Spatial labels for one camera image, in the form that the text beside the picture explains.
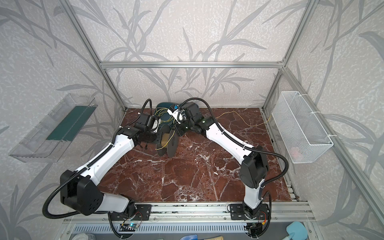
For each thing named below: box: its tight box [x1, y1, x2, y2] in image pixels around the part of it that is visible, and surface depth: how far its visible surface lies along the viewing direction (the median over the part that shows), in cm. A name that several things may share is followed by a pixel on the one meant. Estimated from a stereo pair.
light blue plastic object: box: [286, 221, 308, 240], surface depth 70 cm
